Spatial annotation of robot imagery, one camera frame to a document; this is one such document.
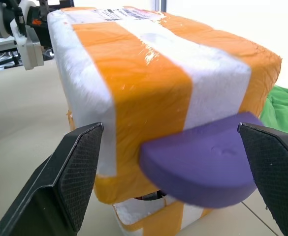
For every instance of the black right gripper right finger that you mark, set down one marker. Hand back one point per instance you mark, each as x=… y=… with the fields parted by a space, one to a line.
x=279 y=172

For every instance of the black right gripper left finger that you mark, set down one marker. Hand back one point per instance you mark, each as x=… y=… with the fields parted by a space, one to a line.
x=67 y=177

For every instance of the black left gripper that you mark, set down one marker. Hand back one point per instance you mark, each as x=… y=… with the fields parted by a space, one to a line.
x=41 y=27

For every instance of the white foam block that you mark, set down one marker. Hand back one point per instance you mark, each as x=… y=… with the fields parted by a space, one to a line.
x=143 y=86

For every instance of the yellow and white plastic container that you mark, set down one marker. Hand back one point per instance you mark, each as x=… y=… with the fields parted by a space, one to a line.
x=158 y=221

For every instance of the green cloth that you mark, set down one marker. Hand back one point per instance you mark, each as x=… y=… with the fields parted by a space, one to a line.
x=284 y=110

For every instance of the white shipping label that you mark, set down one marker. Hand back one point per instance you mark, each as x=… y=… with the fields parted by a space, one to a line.
x=129 y=13

